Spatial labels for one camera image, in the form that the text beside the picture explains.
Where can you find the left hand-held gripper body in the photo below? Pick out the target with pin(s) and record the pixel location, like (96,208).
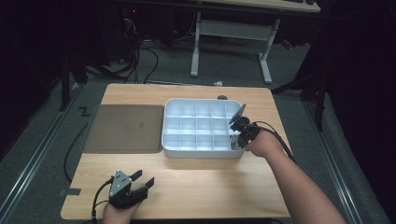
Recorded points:
(121,194)

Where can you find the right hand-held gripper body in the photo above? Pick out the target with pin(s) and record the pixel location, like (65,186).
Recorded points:
(247,130)

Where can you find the white compartment storage box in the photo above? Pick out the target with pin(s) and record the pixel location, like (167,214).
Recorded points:
(196,127)

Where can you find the person's right hand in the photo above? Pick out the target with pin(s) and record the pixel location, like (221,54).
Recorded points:
(264,144)

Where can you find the person's left hand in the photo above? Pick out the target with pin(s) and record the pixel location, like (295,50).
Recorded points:
(116,216)

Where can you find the small dark round object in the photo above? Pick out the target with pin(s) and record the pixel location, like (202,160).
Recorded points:
(222,96)

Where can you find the brown flat lid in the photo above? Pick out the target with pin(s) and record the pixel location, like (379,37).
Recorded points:
(124,129)

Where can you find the grey tape piece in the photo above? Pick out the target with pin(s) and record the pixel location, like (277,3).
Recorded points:
(70,192)

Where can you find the white crumpled scrap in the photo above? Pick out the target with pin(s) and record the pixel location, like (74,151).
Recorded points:
(218,83)

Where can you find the black metal stand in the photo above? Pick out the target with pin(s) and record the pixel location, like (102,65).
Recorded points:
(65,84)
(319,96)

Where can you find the white-legged desk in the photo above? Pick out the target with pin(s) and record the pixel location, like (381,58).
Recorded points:
(233,29)

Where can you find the metal floor rail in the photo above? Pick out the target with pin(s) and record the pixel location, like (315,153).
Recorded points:
(334,168)
(34,161)

